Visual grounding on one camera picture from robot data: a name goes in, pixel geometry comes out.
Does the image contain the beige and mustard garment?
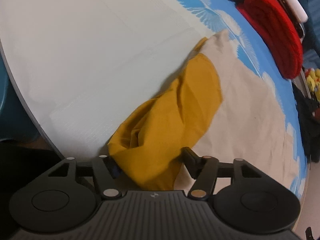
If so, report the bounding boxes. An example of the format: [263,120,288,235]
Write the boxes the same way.
[108,30,299,191]

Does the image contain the black clothing pile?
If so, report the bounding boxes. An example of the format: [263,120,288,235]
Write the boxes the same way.
[292,83,319,163]

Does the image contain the blue white patterned bed sheet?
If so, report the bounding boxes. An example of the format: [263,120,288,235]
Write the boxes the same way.
[1,0,307,197]

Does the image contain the yellow plush toys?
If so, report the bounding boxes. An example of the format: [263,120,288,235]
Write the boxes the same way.
[305,68,320,101]

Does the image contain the red folded blanket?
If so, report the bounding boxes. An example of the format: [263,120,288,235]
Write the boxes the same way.
[236,0,303,80]

